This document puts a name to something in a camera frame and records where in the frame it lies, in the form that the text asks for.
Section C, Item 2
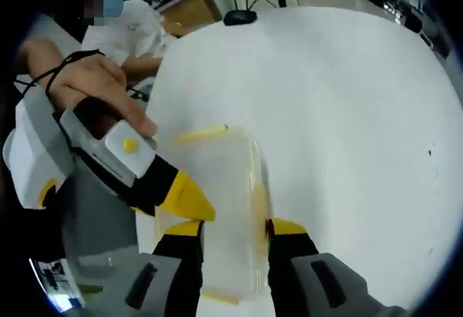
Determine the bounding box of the person's left hand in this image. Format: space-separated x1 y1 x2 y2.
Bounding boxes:
46 54 158 140

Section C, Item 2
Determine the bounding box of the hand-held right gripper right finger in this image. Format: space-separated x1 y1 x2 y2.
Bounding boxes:
266 217 406 317

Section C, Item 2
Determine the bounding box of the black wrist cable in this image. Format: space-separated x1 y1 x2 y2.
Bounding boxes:
14 50 106 98

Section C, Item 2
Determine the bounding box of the grey mesh office chair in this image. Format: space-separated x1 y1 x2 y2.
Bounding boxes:
59 170 160 296

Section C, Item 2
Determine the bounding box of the brown cardboard box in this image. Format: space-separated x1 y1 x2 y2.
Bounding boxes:
158 0 223 38

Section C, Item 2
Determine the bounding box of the black office chair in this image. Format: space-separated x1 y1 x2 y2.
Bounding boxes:
404 4 436 47

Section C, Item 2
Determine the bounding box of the clear plastic buckle box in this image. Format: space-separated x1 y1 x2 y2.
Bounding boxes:
155 123 278 305

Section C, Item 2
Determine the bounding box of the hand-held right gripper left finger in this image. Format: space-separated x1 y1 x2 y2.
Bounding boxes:
77 219 205 317

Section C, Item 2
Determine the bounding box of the black monitor base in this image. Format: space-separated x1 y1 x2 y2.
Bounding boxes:
223 9 258 27

